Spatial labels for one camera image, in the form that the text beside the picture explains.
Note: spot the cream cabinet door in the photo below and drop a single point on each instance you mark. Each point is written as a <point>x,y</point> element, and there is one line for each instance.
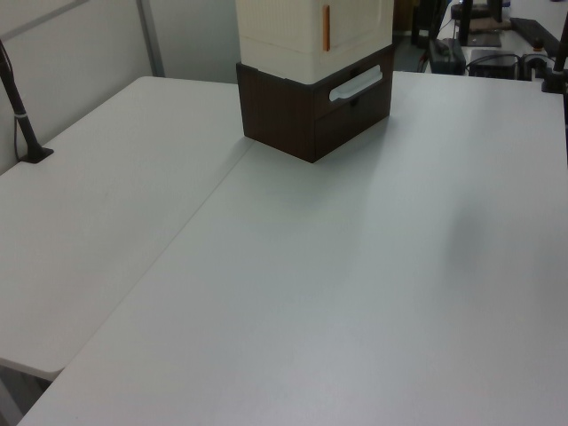
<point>359,22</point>

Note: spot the cream plastic cabinet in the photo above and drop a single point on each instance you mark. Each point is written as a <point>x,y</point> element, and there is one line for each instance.
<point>275,40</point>

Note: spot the dark brown drawer box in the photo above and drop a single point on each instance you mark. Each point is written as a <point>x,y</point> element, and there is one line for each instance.
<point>275,115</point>

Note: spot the black equipment case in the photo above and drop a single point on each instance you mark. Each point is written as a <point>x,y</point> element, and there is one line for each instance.
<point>446,55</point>

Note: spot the dark chair legs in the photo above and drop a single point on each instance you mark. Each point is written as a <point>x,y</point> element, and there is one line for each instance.
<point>421,22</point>

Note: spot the black glossy box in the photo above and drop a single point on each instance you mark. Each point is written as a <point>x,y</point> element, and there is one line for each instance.
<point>492,64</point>

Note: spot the black monitor stand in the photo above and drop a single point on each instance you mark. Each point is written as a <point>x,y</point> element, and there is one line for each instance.
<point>466,18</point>

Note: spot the emergency stop button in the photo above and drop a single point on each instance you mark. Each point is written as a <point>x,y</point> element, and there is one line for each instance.
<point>539,43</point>

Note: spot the black flat keyboard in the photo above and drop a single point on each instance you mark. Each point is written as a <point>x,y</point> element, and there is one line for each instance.
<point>532,29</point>

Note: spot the black camera stand pole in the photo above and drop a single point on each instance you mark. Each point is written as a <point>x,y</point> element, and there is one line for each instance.
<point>24,128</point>

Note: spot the black camera stand with clamp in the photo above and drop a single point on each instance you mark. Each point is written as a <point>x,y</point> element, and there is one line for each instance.
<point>552,82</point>

